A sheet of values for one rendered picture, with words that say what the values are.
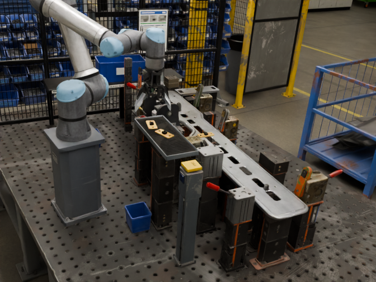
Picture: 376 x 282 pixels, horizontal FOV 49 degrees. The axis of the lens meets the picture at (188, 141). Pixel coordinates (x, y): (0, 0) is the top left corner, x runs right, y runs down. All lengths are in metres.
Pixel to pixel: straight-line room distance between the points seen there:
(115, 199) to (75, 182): 0.32
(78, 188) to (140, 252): 0.40
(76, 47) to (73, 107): 0.26
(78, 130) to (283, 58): 4.11
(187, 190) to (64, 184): 0.61
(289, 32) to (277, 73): 0.53
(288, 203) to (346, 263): 0.43
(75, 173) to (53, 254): 0.35
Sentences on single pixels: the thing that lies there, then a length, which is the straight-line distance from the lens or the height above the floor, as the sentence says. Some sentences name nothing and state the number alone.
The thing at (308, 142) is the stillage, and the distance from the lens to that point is 4.16.
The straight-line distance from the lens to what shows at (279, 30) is 5.40.
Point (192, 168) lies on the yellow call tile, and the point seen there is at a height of 1.16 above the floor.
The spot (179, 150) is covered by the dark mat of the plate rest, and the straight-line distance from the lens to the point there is 1.63.
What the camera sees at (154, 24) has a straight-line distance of 2.94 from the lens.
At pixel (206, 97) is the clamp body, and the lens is 2.52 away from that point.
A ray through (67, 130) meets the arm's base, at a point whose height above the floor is 1.15.
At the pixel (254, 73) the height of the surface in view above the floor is 0.41.
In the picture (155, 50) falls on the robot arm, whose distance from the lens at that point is 1.65.
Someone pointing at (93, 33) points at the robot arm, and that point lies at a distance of 1.63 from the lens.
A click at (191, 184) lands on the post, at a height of 1.09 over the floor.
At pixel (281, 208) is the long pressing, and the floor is 1.00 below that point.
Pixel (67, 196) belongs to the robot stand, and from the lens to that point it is 1.94.
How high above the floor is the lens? 1.93
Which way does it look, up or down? 27 degrees down
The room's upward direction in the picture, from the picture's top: 4 degrees clockwise
